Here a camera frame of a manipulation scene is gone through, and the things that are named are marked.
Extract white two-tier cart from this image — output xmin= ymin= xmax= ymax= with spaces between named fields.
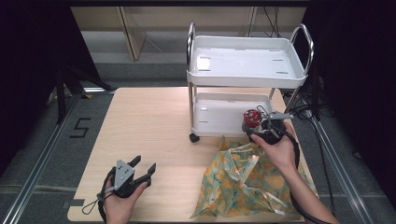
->
xmin=186 ymin=20 xmax=315 ymax=145

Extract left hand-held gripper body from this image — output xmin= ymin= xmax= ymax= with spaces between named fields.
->
xmin=106 ymin=159 xmax=153 ymax=200

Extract red lidded jar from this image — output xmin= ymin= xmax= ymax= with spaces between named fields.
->
xmin=241 ymin=108 xmax=263 ymax=133

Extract person's left hand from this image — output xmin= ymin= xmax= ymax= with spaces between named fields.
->
xmin=103 ymin=181 xmax=149 ymax=224

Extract bundle of black floor cables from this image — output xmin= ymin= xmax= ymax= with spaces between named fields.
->
xmin=281 ymin=88 xmax=321 ymax=123

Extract yellow green patterned bag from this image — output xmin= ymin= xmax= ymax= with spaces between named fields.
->
xmin=190 ymin=135 xmax=319 ymax=219

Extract black tape strip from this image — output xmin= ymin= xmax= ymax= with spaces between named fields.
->
xmin=61 ymin=198 xmax=86 ymax=210

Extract aluminium floor rail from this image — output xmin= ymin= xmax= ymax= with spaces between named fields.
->
xmin=311 ymin=117 xmax=379 ymax=224
xmin=0 ymin=92 xmax=82 ymax=224

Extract hanging black cables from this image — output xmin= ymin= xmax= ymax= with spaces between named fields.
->
xmin=262 ymin=7 xmax=284 ymax=39

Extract black metal stand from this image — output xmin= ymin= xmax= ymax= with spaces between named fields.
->
xmin=55 ymin=65 xmax=117 ymax=125

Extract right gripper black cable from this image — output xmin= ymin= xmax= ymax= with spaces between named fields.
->
xmin=274 ymin=125 xmax=335 ymax=224

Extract person's right hand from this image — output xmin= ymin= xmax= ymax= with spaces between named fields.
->
xmin=249 ymin=121 xmax=299 ymax=175

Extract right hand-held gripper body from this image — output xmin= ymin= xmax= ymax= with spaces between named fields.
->
xmin=247 ymin=111 xmax=295 ymax=147

